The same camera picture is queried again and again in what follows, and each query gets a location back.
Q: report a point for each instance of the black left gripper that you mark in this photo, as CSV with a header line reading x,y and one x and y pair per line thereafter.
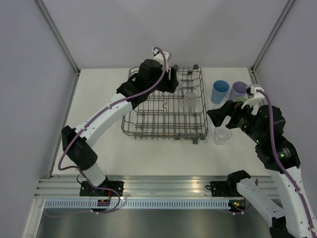
x,y
170,86

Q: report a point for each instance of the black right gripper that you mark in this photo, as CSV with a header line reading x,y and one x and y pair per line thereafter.
x,y
230,107

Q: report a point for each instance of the blue plastic cup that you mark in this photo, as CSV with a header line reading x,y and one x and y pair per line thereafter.
x,y
219,90

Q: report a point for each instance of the green plastic cup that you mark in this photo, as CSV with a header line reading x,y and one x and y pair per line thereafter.
x,y
240,99

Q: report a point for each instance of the purple plastic cup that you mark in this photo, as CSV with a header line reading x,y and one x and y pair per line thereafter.
x,y
238,90

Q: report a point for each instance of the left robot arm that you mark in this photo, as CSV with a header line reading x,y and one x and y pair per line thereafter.
x,y
77,142

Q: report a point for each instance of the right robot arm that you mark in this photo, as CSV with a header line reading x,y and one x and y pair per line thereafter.
x,y
294,218

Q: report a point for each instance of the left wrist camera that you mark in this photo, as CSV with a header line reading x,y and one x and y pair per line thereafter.
x,y
163,59

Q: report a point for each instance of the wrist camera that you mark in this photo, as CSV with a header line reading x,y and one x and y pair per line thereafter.
x,y
163,59
254,97

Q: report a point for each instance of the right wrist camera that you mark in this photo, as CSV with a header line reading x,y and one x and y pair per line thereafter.
x,y
254,97

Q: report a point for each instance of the grey wire dish rack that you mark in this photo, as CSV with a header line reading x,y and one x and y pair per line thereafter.
x,y
163,116

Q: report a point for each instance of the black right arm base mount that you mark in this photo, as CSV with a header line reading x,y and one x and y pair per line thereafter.
x,y
220,189

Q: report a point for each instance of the aluminium frame post right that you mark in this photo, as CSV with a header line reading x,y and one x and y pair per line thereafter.
x,y
273,33

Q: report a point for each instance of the aluminium frame post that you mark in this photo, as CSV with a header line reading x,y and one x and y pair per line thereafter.
x,y
273,33
57,35

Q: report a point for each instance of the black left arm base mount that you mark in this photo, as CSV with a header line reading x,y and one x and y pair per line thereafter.
x,y
113,188

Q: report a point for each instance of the aluminium frame post left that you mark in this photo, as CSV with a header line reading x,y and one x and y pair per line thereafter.
x,y
57,35

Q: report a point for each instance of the aluminium table front rail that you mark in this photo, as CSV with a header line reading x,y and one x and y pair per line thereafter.
x,y
135,187

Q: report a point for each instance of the white slotted cable duct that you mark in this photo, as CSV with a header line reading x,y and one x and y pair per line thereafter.
x,y
139,204

